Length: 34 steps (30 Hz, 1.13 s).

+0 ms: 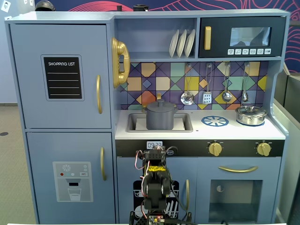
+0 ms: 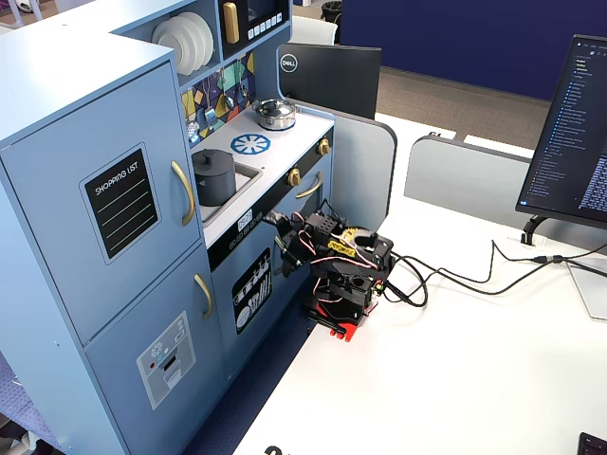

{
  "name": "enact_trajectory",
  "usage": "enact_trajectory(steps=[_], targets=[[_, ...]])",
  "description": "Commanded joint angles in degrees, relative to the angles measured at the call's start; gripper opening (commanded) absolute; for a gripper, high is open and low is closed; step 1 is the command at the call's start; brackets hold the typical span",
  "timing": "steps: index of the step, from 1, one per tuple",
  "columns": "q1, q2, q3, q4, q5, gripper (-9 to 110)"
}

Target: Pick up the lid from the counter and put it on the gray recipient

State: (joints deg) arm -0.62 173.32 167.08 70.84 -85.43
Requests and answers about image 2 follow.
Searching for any monitor with lit screen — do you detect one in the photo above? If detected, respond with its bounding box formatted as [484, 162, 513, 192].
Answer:
[515, 33, 607, 231]

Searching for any gray sink basin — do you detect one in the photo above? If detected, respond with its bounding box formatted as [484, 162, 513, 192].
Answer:
[192, 158, 266, 224]

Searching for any black toy microwave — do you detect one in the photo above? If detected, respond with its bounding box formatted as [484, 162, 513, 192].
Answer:
[217, 0, 291, 61]

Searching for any red robot base mount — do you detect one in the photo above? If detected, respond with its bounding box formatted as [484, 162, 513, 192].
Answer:
[305, 302, 380, 343]

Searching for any blue fridge door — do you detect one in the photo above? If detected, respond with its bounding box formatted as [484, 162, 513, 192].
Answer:
[0, 61, 205, 347]
[83, 246, 227, 455]

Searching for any white chair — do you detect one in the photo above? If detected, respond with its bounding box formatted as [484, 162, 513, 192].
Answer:
[288, 15, 339, 46]

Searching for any gray desk divider panel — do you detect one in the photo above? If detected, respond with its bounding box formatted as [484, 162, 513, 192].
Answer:
[331, 111, 398, 247]
[403, 135, 607, 252]

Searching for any white plate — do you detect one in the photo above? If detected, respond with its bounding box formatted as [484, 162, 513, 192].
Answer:
[165, 14, 206, 68]
[177, 11, 215, 65]
[151, 19, 193, 77]

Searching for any blue toy kitchen unit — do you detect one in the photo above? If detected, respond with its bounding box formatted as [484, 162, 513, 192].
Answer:
[0, 0, 336, 455]

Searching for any blue dishwasher door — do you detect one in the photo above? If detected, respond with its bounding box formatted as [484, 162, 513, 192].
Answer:
[211, 225, 309, 366]

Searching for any shiny steel pot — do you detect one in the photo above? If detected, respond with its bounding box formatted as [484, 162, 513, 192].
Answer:
[253, 107, 298, 132]

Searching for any gold microwave handle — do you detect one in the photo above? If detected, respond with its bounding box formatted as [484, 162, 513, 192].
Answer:
[222, 2, 240, 45]

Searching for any blue lower fridge door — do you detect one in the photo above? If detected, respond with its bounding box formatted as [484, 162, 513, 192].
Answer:
[83, 246, 227, 455]

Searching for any steel pot lid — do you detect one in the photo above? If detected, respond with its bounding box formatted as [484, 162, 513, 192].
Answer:
[252, 98, 296, 119]

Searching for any black keyboard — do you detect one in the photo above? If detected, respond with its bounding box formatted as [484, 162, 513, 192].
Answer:
[577, 431, 607, 455]

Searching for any silver monitor stand base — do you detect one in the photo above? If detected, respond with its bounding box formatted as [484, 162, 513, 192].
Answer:
[566, 263, 607, 321]

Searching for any gold fridge handle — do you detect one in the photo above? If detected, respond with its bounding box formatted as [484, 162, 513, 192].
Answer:
[193, 273, 214, 320]
[170, 159, 196, 228]

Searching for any gray pot lid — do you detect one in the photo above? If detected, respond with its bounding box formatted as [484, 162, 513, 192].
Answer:
[192, 149, 236, 169]

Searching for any black shopping list board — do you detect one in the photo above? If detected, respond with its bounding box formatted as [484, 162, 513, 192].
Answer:
[79, 141, 162, 265]

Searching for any steel ladle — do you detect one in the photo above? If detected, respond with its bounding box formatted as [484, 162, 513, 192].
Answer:
[218, 68, 236, 111]

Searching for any gold oven handle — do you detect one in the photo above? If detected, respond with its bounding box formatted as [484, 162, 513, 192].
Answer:
[294, 171, 324, 200]

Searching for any gold lower fridge handle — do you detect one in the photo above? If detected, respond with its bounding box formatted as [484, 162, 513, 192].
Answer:
[193, 273, 214, 320]

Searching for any blue partition panel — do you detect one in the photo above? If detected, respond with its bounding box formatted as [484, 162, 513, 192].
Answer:
[340, 0, 607, 101]

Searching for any small steel spoon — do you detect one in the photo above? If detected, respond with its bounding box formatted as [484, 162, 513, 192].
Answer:
[238, 61, 252, 101]

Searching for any black cable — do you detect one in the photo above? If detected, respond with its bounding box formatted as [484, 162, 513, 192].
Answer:
[388, 239, 607, 285]
[378, 246, 607, 309]

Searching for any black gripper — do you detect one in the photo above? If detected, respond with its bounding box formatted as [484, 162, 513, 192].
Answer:
[265, 210, 312, 281]

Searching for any gray pot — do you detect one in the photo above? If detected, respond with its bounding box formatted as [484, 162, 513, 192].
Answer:
[192, 160, 237, 208]

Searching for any gold upper fridge handle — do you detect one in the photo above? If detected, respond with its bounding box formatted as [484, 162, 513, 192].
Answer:
[170, 159, 196, 228]

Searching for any steel slotted skimmer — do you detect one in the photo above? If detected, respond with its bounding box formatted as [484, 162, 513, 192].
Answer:
[186, 87, 201, 143]

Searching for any steel slotted spatula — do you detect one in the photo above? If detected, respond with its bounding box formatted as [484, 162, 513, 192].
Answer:
[203, 78, 218, 132]

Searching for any blue upper fridge door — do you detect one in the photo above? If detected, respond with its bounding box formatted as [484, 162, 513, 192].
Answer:
[0, 61, 205, 347]

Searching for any black Dell monitor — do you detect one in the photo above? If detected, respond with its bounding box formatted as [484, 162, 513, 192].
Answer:
[276, 42, 383, 120]

